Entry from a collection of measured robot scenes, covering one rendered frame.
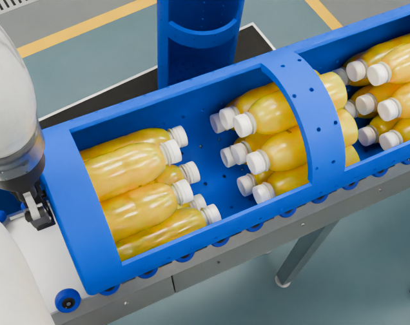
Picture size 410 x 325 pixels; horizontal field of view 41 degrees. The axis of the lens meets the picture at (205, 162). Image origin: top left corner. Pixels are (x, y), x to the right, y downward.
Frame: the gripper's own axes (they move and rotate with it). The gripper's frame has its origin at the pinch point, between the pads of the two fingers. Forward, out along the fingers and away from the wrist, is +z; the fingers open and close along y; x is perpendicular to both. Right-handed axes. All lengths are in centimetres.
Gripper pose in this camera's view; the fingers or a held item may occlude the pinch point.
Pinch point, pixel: (40, 215)
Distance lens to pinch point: 86.8
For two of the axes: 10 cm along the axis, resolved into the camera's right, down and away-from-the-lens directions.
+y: 4.3, 8.1, -4.0
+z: -0.7, 4.7, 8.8
